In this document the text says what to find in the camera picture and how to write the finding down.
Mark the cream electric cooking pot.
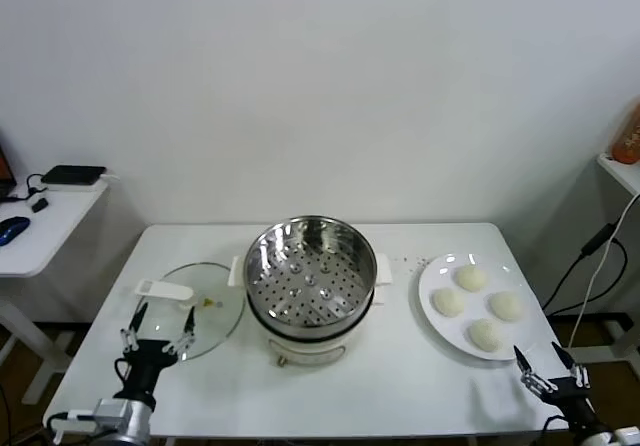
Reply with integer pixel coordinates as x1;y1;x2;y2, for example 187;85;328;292
247;285;387;369

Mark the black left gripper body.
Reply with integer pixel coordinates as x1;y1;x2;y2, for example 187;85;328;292
113;338;180;410

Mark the stainless steel steamer basket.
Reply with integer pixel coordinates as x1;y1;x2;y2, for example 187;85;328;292
227;214;394;341

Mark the white round plate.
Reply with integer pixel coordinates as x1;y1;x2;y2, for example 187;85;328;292
417;252;544;362

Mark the black flat hard drive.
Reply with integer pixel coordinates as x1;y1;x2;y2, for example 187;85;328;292
40;164;107;186

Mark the orange plastic bottle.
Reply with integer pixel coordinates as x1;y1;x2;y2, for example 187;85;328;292
610;96;640;165

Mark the glass lid with white handle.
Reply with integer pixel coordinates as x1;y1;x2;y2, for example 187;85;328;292
131;261;246;362

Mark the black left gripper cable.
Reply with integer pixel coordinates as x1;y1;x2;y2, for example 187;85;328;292
113;358;132;392

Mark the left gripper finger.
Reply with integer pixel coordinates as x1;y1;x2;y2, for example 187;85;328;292
162;307;197;357
119;301;150;353

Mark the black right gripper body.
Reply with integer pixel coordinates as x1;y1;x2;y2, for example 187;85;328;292
545;375;605;436

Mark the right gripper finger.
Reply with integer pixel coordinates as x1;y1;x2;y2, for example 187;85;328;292
513;344;556;395
550;340;592;390

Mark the white steamed baozi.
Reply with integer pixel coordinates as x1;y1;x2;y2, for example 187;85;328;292
468;318;504;355
488;291;525;323
431;288;466;317
454;264;488;293

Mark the thin black desk cable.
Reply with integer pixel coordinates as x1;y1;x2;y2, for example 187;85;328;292
0;172;49;203

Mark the laptop with orange screen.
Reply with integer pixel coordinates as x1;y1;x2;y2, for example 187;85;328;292
0;128;17;202

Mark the blue computer mouse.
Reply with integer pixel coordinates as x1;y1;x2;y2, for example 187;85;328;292
0;215;31;246

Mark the white side desk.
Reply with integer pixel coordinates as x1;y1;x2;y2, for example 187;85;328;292
0;178;112;407

